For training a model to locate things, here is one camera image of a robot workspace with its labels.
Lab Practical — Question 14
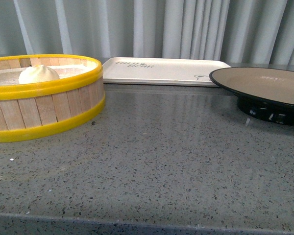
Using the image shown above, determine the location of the white steamed bun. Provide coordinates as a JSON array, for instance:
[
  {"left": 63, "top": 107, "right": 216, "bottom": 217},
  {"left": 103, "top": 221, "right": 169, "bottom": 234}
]
[{"left": 19, "top": 65, "right": 60, "bottom": 84}]

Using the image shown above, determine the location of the black rimmed tan plate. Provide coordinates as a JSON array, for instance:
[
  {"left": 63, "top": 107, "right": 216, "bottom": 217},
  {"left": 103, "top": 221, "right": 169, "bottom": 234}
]
[{"left": 209, "top": 67, "right": 294, "bottom": 125}]

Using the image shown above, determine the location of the white bear print tray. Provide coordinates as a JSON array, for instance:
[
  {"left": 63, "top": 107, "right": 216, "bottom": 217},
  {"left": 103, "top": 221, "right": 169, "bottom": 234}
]
[{"left": 103, "top": 57, "right": 230, "bottom": 87}]

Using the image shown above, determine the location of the yellow rimmed bamboo steamer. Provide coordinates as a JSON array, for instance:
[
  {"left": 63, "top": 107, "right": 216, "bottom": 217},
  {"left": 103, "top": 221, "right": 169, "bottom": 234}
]
[{"left": 0, "top": 54, "right": 105, "bottom": 142}]

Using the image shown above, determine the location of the grey pleated curtain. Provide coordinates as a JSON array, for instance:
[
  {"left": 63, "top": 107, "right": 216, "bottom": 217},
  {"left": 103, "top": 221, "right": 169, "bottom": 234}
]
[{"left": 0, "top": 0, "right": 294, "bottom": 66}]

